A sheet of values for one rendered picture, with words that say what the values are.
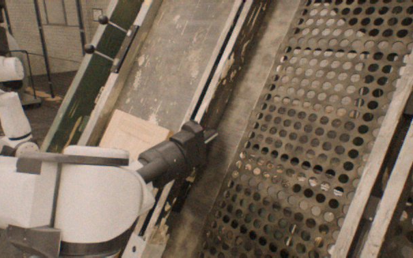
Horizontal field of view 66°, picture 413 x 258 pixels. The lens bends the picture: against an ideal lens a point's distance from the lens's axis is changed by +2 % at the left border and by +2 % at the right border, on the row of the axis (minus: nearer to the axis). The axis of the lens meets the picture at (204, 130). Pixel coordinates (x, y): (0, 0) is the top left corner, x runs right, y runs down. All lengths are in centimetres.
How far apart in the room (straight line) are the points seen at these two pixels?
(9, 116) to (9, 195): 74
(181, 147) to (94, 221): 36
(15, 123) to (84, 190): 78
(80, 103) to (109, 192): 108
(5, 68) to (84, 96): 44
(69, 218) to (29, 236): 4
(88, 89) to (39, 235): 110
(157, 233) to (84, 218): 46
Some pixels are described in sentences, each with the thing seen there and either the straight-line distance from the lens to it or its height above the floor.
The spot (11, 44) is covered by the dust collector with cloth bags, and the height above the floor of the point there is 106.
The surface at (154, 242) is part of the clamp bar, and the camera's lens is 84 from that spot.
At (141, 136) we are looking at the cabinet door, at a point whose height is 119.
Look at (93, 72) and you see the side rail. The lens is 145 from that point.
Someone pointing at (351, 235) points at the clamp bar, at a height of 122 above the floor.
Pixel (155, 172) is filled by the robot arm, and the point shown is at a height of 126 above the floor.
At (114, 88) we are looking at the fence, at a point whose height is 129.
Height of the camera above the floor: 155
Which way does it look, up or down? 20 degrees down
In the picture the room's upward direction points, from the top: straight up
